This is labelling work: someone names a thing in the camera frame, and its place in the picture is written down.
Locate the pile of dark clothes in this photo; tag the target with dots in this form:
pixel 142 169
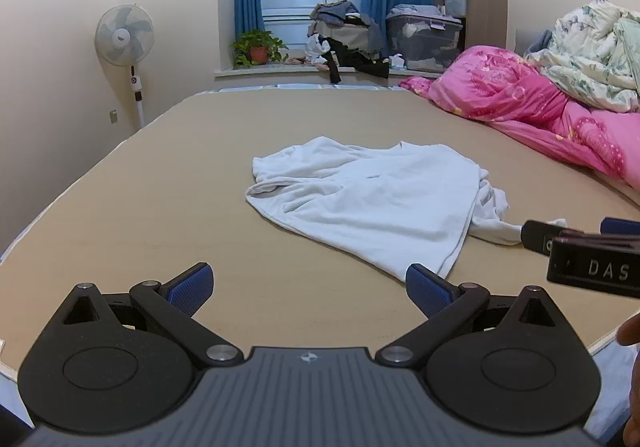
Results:
pixel 345 34

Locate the white shelf bin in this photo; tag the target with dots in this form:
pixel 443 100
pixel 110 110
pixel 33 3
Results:
pixel 455 5

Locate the tissue box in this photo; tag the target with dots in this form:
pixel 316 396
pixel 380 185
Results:
pixel 397 62

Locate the grey-blue cloth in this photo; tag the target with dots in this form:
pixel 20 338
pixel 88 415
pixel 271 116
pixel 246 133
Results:
pixel 540 43

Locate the clear plastic storage box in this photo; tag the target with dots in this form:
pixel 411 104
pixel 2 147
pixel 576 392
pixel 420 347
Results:
pixel 425 39

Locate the pink floral quilt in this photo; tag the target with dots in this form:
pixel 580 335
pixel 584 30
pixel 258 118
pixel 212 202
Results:
pixel 515 92

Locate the potted green plant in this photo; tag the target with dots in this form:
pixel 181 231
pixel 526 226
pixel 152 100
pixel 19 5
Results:
pixel 257 49

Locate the white window sill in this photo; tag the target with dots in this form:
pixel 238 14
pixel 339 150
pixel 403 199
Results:
pixel 270 71

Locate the white green floral quilt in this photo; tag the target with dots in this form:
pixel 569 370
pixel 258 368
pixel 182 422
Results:
pixel 595 57

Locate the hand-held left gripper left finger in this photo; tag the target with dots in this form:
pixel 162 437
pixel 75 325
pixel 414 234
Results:
pixel 192 286

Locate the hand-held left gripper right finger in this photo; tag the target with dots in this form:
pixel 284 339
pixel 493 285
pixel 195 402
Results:
pixel 426 291

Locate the white standing fan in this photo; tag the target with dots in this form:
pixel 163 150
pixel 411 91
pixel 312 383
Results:
pixel 125 34

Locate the wall socket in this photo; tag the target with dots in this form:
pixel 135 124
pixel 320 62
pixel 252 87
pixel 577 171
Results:
pixel 113 116

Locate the person's right hand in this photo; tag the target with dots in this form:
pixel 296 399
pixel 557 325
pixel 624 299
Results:
pixel 631 331

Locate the white garment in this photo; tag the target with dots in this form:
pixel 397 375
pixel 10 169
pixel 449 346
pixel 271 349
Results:
pixel 380 197

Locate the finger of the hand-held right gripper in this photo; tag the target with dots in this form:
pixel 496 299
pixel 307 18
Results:
pixel 622 227
pixel 537 237

